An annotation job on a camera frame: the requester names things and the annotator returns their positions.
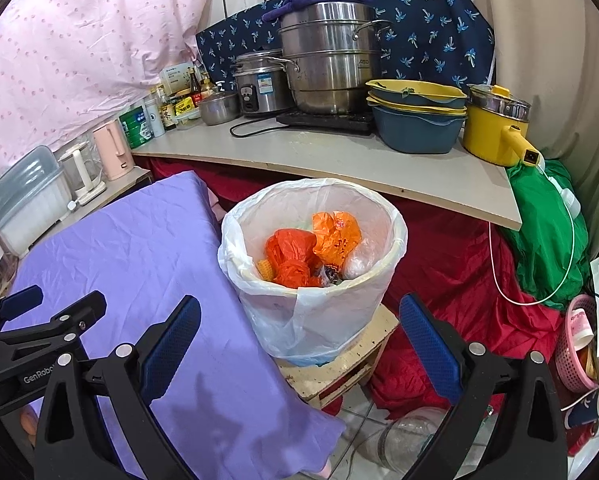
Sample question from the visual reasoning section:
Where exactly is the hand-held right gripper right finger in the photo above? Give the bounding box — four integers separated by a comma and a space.
399, 292, 567, 480

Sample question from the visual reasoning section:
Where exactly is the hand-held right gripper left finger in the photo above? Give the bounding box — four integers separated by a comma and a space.
33, 295, 202, 480

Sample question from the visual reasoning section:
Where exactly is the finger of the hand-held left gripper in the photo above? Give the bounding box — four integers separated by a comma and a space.
0, 291, 106, 361
0, 285, 44, 336

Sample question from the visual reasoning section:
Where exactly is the cream plastic trash bin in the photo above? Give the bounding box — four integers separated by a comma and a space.
224, 180, 405, 361

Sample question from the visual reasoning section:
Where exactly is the clear plastic bag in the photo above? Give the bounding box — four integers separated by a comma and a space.
342, 240, 383, 281

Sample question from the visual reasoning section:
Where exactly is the white plastic bin liner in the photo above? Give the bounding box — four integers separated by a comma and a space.
216, 177, 410, 367

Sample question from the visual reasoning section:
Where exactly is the orange bag with red print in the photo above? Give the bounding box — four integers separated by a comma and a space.
312, 211, 363, 268

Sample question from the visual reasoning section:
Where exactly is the red-orange plastic bag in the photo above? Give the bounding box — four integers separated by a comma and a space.
264, 228, 325, 288

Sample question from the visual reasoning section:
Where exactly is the person's left hand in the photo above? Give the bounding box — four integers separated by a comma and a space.
19, 405, 37, 446

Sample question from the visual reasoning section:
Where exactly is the purple blanket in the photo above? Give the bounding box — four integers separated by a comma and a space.
2, 170, 347, 480

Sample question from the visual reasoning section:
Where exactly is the worn wooden stool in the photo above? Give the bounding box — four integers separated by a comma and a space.
274, 305, 400, 408

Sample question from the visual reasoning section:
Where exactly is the white dish rack grey lid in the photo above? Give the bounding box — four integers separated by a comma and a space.
0, 145, 75, 256

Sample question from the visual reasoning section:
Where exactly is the clear plastic bottle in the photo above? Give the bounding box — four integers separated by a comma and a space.
364, 406, 447, 476

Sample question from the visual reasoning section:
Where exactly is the white glass kettle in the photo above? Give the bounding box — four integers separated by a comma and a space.
59, 141, 107, 206

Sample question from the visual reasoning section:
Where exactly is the pink plastic basket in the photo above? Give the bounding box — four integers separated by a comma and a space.
554, 294, 599, 393

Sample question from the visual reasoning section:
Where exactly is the green cloth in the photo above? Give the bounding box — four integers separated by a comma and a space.
499, 159, 591, 311

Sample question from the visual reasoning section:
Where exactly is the pink electric kettle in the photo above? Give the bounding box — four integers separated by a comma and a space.
92, 120, 135, 182

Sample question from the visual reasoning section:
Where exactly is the navy paper cup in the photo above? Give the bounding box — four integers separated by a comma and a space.
564, 395, 599, 428

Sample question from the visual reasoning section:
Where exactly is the green tin can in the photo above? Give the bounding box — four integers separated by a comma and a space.
119, 107, 152, 150

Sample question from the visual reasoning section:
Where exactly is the grey countertop board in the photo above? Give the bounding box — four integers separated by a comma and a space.
130, 125, 523, 231

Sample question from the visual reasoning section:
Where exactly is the dark sauce bottle white label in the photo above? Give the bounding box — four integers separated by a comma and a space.
159, 95, 178, 131

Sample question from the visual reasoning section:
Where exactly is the yellow electric pot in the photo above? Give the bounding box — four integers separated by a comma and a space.
462, 84, 540, 167

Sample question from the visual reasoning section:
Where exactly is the yellow blue plastic basin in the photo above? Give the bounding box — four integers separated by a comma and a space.
365, 79, 469, 103
368, 95, 467, 113

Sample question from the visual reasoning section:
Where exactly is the small steel pot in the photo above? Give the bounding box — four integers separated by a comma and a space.
198, 91, 240, 126

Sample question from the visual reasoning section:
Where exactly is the black induction cooktop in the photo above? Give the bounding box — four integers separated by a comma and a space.
276, 110, 377, 136

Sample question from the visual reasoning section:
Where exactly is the pale cardboard box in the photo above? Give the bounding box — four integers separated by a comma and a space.
160, 62, 197, 92

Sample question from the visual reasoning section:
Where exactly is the pink dotted sheet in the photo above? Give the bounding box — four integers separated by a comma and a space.
0, 0, 220, 171

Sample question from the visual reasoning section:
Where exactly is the steel rice cooker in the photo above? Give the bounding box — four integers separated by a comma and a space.
232, 49, 300, 117

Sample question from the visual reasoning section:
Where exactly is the large steel steamer pot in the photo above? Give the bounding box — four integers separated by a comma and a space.
278, 2, 393, 115

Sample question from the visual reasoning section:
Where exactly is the beige curtain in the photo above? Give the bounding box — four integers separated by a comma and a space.
469, 0, 599, 261

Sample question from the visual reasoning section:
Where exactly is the navy leaf-print cloth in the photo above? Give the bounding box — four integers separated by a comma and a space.
195, 0, 495, 111

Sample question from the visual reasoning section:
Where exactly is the purple cloth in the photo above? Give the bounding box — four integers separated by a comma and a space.
262, 0, 375, 23

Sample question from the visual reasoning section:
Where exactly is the white cable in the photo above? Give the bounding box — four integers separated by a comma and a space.
492, 170, 576, 306

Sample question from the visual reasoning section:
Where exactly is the black power cable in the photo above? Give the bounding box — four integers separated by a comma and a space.
229, 119, 285, 138

